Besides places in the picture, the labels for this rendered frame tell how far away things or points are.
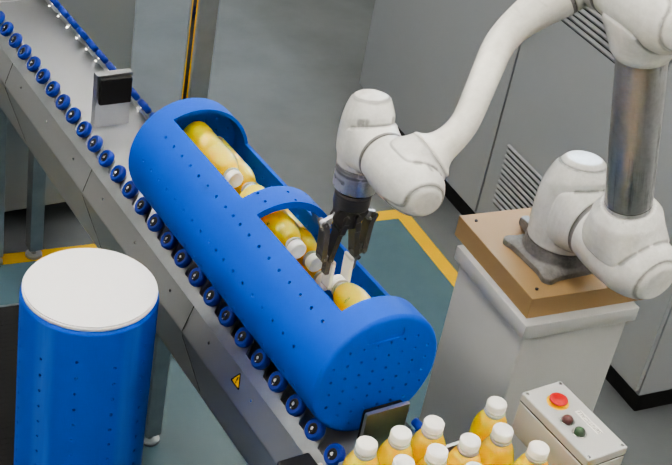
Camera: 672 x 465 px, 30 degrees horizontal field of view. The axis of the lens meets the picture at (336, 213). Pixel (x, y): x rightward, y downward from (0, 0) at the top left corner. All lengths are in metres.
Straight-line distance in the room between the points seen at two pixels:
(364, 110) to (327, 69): 3.67
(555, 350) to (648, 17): 0.94
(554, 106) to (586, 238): 1.74
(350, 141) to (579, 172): 0.65
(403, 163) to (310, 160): 2.99
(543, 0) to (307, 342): 0.79
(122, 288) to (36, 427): 0.35
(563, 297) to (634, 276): 0.25
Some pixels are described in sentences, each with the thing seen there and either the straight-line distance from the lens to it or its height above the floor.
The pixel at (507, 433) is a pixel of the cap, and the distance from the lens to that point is 2.36.
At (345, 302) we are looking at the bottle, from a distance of 2.52.
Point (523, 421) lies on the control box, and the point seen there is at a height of 1.05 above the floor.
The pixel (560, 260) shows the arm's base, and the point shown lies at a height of 1.10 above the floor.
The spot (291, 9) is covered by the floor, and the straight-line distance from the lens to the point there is 6.58.
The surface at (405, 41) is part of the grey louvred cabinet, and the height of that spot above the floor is 0.46.
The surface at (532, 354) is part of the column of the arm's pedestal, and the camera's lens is 2.92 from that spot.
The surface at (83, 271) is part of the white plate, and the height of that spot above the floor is 1.04.
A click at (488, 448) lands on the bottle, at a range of 2.38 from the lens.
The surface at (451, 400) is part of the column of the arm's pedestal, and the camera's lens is 3.19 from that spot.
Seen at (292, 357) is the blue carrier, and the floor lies 1.11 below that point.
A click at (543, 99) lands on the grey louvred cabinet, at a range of 4.49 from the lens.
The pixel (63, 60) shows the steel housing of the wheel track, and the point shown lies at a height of 0.93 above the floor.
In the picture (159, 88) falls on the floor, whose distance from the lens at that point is 5.62.
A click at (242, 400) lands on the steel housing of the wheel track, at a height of 0.86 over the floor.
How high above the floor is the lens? 2.63
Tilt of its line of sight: 32 degrees down
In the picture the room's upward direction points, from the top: 11 degrees clockwise
